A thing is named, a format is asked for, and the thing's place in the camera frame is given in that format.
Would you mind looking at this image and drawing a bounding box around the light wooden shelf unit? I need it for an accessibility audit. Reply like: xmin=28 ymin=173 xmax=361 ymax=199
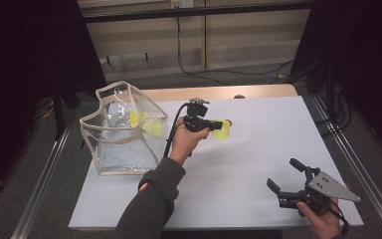
xmin=78 ymin=0 xmax=312 ymax=83

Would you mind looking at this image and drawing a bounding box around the yellow shuttlecock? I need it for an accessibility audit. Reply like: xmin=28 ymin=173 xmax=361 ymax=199
xmin=210 ymin=119 xmax=233 ymax=141
xmin=128 ymin=109 xmax=147 ymax=128
xmin=141 ymin=118 xmax=164 ymax=138

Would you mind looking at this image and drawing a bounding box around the black horizontal bar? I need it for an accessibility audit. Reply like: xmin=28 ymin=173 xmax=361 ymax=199
xmin=83 ymin=1 xmax=316 ymax=24

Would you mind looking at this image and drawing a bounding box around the white table cover sheet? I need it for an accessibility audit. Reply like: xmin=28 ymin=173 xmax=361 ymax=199
xmin=68 ymin=96 xmax=365 ymax=231

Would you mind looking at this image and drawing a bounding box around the right hand-held gripper black cable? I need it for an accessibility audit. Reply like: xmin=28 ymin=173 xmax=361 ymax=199
xmin=321 ymin=198 xmax=350 ymax=237

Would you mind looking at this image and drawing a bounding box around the aluminium floor rail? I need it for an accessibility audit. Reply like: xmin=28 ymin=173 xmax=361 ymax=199
xmin=11 ymin=122 xmax=73 ymax=239
xmin=309 ymin=94 xmax=382 ymax=238

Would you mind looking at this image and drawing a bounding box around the left hand-held gripper black cable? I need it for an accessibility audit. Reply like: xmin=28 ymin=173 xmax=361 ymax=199
xmin=162 ymin=102 xmax=192 ymax=158

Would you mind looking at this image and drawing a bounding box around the black metal stand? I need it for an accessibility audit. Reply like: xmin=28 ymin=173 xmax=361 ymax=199
xmin=51 ymin=79 xmax=81 ymax=140

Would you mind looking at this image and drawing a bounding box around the black curtain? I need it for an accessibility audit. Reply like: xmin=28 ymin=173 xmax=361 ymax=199
xmin=289 ymin=0 xmax=382 ymax=163
xmin=0 ymin=0 xmax=107 ymax=207

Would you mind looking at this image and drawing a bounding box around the clear plastic bag beige trim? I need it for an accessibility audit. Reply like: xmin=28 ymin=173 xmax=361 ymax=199
xmin=79 ymin=80 xmax=169 ymax=176

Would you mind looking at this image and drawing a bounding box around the hand-held gripper black cable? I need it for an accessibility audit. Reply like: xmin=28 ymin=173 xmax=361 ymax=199
xmin=321 ymin=198 xmax=350 ymax=237
xmin=162 ymin=102 xmax=192 ymax=158

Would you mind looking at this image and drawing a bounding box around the person's right hand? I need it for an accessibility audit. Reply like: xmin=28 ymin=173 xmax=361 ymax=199
xmin=296 ymin=197 xmax=341 ymax=239

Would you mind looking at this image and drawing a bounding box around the white wall socket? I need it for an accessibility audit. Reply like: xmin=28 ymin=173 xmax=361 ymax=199
xmin=169 ymin=0 xmax=195 ymax=9

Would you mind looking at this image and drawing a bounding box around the person's left hand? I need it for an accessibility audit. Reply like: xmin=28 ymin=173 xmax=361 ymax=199
xmin=169 ymin=117 xmax=211 ymax=166

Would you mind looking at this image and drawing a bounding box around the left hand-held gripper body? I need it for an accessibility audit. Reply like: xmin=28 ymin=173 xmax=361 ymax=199
xmin=182 ymin=97 xmax=214 ymax=133

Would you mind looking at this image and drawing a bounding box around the bundle of black cables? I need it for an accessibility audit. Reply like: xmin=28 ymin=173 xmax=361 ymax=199
xmin=314 ymin=83 xmax=352 ymax=137

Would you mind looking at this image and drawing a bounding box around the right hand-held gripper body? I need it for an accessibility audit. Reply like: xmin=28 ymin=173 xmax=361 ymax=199
xmin=277 ymin=166 xmax=362 ymax=213

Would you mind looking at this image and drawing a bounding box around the black floor cable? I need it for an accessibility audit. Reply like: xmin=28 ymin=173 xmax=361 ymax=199
xmin=177 ymin=16 xmax=294 ymax=86

